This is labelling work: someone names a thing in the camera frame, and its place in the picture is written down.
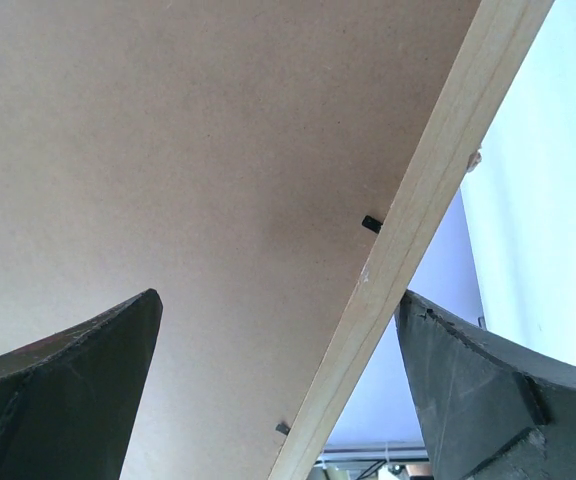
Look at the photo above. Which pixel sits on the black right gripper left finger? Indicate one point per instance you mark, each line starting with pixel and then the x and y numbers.
pixel 68 402

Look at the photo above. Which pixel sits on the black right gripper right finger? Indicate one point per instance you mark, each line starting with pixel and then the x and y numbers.
pixel 488 408

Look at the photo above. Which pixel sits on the wooden picture frame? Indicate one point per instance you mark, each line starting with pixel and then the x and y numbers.
pixel 225 153

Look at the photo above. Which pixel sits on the aluminium front rail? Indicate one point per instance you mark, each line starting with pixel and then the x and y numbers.
pixel 362 456

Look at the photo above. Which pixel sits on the black frame retaining clip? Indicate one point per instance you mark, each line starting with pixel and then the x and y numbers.
pixel 283 428
pixel 372 224

